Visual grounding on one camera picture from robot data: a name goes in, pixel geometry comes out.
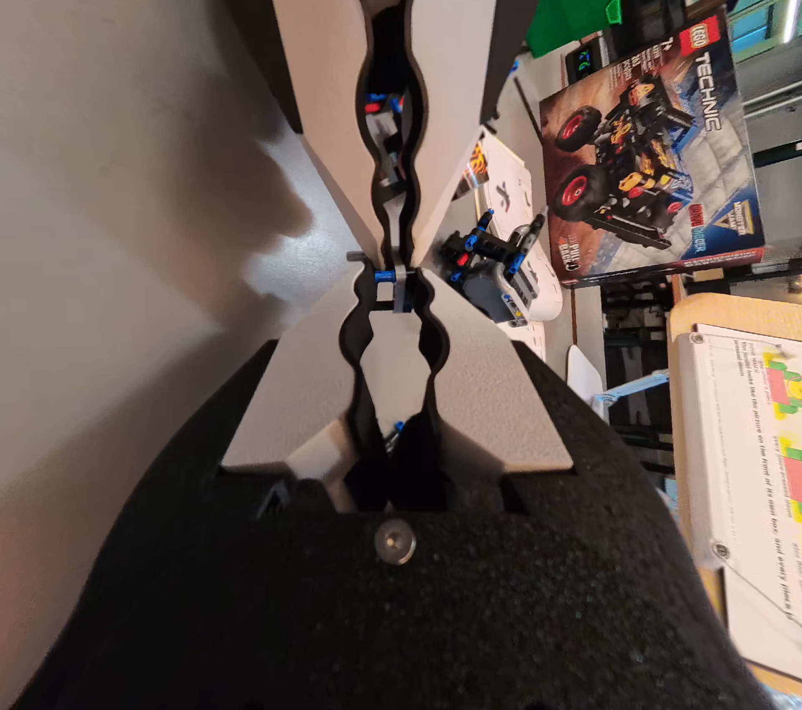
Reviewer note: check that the white instruction booklet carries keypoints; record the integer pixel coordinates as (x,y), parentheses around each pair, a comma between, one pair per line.
(510,177)

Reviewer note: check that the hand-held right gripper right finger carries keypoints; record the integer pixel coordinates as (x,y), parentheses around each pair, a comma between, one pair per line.
(495,396)

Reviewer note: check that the black sub-assembly blue red pins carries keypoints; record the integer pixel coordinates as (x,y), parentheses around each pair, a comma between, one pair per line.
(385,127)

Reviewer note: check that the monster truck picture box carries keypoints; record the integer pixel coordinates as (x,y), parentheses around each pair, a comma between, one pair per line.
(658,158)

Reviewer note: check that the small digital timer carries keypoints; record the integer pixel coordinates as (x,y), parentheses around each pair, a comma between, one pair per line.
(582,61)

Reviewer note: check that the wooden display board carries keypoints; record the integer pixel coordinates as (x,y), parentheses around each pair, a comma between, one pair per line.
(720,309)

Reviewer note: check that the grey beam piece blue pin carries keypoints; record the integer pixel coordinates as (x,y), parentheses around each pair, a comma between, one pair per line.
(402,290)

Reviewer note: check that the partly built toy truck chassis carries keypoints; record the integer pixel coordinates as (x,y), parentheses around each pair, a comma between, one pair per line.
(495,284)

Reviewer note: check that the laminated instruction sheet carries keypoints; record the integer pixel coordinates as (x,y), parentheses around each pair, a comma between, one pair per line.
(739,472)

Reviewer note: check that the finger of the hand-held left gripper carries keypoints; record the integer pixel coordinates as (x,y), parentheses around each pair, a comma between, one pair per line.
(457,64)
(319,64)

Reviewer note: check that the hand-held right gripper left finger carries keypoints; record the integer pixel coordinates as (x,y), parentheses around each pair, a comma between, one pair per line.
(301,384)

